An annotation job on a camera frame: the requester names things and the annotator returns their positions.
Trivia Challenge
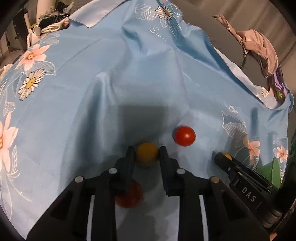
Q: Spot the small tan round fruit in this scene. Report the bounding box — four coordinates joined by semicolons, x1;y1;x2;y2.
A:
223;153;232;161

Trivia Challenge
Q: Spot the red cherry tomato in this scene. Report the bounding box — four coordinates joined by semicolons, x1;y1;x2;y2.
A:
115;179;144;208
174;126;196;147

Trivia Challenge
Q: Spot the green plastic bowl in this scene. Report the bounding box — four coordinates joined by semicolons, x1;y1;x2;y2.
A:
255;158;287;189

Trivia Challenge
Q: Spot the purple folded cloth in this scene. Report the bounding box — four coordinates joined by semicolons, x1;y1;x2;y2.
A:
272;65;290;103

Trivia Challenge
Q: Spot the grey sofa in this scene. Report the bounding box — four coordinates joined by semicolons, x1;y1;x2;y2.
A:
171;0;296;112

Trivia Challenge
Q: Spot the pink crumpled garment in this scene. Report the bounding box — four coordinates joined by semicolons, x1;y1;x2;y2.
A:
213;15;278;78

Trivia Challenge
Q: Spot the light blue floral cloth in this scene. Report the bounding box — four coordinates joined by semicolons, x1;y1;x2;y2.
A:
1;1;294;239

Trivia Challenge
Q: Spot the pile of clutter bags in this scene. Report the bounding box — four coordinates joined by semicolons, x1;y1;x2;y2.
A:
0;1;75;77

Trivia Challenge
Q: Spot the white paper roll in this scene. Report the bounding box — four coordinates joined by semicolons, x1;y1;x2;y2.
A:
36;0;56;18

